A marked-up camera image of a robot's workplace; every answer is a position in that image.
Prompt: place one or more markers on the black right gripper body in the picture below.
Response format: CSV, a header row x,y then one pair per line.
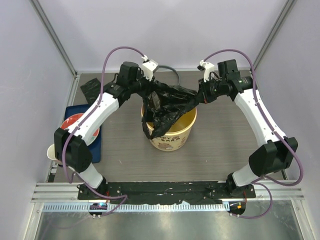
x,y
212,88

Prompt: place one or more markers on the black trash bag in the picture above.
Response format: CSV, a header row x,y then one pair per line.
x,y
163,105

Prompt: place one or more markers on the yellow capybara trash bin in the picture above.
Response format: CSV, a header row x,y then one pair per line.
x,y
178,134

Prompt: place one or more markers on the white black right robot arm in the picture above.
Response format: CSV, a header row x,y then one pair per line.
x,y
274,152

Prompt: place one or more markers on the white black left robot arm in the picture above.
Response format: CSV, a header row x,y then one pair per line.
x,y
71,144

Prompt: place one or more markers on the folded spare black bags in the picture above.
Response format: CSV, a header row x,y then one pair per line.
x,y
91,90

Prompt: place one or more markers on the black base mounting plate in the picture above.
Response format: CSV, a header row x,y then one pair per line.
x,y
175,192

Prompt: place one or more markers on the blue tray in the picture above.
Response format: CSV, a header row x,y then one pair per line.
x,y
95,147

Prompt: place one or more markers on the red and teal plate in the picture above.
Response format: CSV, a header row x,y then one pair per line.
x,y
72,119

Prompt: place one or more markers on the white paper cup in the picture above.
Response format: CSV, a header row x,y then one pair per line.
x,y
51,154

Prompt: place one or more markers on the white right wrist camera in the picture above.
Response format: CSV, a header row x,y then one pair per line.
x,y
206,68

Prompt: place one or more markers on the right aluminium corner post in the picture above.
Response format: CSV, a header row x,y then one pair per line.
x,y
281,18

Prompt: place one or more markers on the aluminium corner post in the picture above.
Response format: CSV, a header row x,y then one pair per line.
x,y
281,18
53,35

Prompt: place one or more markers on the aluminium frame rail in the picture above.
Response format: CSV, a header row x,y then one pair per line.
x,y
49,192

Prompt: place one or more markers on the left aluminium corner post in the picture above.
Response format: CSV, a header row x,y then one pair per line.
x,y
53,35

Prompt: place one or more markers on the perforated cable duct strip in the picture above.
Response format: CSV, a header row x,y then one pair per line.
x,y
96,207

